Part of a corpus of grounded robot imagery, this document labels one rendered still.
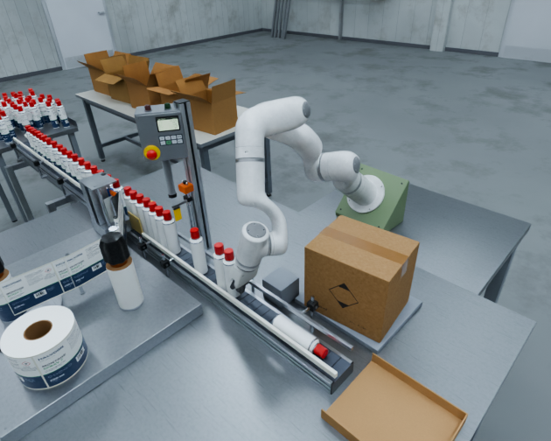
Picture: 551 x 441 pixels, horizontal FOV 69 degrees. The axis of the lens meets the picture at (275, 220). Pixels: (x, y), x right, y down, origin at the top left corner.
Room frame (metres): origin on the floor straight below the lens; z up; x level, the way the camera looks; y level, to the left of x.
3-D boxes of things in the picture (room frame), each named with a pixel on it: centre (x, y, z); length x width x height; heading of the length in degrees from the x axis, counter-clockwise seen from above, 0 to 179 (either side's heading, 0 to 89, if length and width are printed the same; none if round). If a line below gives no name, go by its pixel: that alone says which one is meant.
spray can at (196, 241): (1.25, 0.30, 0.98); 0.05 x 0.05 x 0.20
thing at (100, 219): (1.58, 0.76, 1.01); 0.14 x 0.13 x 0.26; 44
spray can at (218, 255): (1.15, 0.20, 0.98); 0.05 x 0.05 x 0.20
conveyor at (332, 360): (1.34, 0.40, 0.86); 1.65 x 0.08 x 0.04; 44
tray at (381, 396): (0.63, -0.30, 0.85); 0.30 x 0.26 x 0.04; 44
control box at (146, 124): (1.48, 0.41, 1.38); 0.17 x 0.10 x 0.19; 99
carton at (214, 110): (3.24, 0.49, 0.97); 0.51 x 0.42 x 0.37; 140
